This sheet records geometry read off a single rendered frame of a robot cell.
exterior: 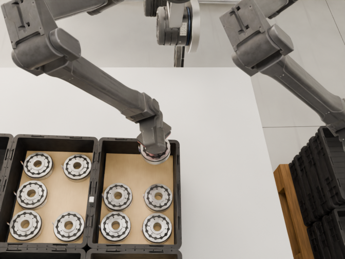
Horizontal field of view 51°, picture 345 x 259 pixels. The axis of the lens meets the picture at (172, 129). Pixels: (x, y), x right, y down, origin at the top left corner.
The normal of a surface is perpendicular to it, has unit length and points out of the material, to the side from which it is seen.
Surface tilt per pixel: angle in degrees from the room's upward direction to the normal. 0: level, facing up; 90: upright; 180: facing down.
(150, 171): 0
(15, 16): 42
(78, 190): 0
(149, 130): 32
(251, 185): 0
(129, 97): 56
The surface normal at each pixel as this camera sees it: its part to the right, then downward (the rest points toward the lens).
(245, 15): -0.63, 0.07
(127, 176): 0.09, -0.51
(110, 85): 0.91, -0.23
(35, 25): -0.34, 0.06
